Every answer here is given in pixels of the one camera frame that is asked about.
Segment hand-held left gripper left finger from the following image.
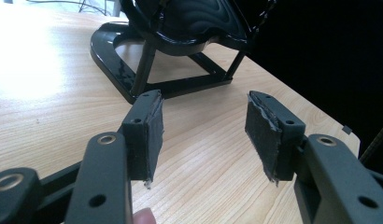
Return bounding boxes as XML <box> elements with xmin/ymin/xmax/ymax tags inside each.
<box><xmin>119</xmin><ymin>89</ymin><xmax>165</xmax><ymax>190</ymax></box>

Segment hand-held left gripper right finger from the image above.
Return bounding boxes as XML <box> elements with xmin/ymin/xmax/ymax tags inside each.
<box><xmin>244</xmin><ymin>90</ymin><xmax>307</xmax><ymax>188</ymax></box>

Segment red and black two-tier rack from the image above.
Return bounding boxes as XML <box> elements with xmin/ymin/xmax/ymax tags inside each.
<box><xmin>89</xmin><ymin>0</ymin><xmax>278</xmax><ymax>105</ymax></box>

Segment white metal stand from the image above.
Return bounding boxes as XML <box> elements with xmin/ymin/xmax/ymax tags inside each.
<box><xmin>110</xmin><ymin>0</ymin><xmax>122</xmax><ymax>17</ymax></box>

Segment black floor cables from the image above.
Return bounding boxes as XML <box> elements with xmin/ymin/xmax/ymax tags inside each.
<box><xmin>25</xmin><ymin>0</ymin><xmax>112</xmax><ymax>17</ymax></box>

